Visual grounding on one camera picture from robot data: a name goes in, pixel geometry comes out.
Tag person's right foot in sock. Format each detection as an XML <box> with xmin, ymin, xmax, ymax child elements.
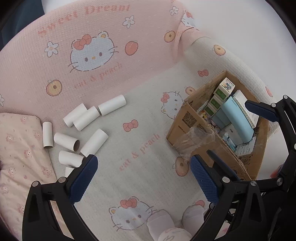
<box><xmin>181</xmin><ymin>205</ymin><xmax>205</xmax><ymax>233</ymax></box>

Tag small light blue box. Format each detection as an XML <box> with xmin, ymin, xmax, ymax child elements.
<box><xmin>211</xmin><ymin>109</ymin><xmax>232</xmax><ymax>129</ymax></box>

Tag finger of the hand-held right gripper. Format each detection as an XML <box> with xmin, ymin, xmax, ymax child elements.
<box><xmin>245</xmin><ymin>95</ymin><xmax>296</xmax><ymax>151</ymax></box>
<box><xmin>257</xmin><ymin>148</ymin><xmax>296</xmax><ymax>193</ymax></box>

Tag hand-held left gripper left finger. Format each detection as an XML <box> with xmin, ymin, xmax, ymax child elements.
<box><xmin>22</xmin><ymin>154</ymin><xmax>99</xmax><ymax>241</ymax></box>

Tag brown cardboard box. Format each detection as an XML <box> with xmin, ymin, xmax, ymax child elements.
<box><xmin>166</xmin><ymin>70</ymin><xmax>271</xmax><ymax>181</ymax></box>

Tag dark blue cloth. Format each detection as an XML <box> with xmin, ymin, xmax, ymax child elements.
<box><xmin>2</xmin><ymin>0</ymin><xmax>45</xmax><ymax>44</ymax></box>

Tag cartoon print white box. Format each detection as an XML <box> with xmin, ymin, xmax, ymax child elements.
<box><xmin>216</xmin><ymin>77</ymin><xmax>236</xmax><ymax>96</ymax></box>

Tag pink white cat print sofa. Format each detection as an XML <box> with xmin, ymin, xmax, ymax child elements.
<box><xmin>0</xmin><ymin>0</ymin><xmax>279</xmax><ymax>241</ymax></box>

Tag pile of white paper tubes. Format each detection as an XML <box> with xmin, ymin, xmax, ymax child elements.
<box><xmin>42</xmin><ymin>95</ymin><xmax>126</xmax><ymax>179</ymax></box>

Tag colourful sticker cards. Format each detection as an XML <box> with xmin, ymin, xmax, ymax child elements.
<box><xmin>198</xmin><ymin>109</ymin><xmax>213</xmax><ymax>121</ymax></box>

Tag white printed paper cards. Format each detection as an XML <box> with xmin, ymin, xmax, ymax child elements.
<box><xmin>235</xmin><ymin>137</ymin><xmax>257</xmax><ymax>156</ymax></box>

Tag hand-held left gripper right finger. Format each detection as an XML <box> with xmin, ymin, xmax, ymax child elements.
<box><xmin>190</xmin><ymin>149</ymin><xmax>274</xmax><ymax>241</ymax></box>

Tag white box with blue figure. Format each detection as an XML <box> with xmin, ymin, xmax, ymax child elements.
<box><xmin>222</xmin><ymin>124</ymin><xmax>242</xmax><ymax>146</ymax></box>

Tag green white small box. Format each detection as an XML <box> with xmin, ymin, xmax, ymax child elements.
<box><xmin>213</xmin><ymin>87</ymin><xmax>232</xmax><ymax>102</ymax></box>
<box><xmin>208</xmin><ymin>96</ymin><xmax>223</xmax><ymax>110</ymax></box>
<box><xmin>205</xmin><ymin>105</ymin><xmax>219</xmax><ymax>117</ymax></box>

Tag white spiral notebook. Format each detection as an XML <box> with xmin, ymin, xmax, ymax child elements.
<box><xmin>231</xmin><ymin>90</ymin><xmax>259</xmax><ymax>129</ymax></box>

